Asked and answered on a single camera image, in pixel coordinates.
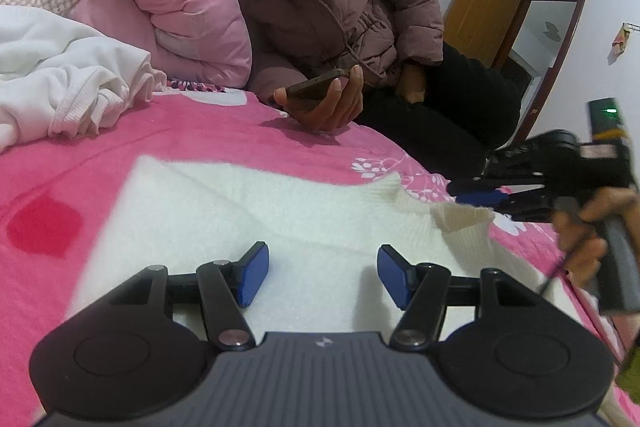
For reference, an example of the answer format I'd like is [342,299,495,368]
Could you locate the white knit sweater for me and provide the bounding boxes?
[70,156,544,336]

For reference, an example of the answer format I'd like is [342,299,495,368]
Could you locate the operator right hand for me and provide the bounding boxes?
[552,187,640,288]

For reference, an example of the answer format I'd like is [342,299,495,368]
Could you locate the hanging cloth left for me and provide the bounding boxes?
[608,23,631,65]

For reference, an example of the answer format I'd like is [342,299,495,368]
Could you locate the brown wooden door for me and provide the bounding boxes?
[444,0,521,67]

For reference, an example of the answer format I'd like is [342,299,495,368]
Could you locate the pink floral bed blanket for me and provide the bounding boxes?
[0,78,640,427]

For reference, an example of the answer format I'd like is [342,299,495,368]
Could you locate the dark smartphone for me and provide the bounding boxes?
[285,68,349,101]

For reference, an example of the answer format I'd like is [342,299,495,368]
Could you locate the person in brown jacket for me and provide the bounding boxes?
[239,0,521,180]

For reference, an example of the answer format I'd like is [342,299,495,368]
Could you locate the white crumpled garment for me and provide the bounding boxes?
[1,5,167,150]

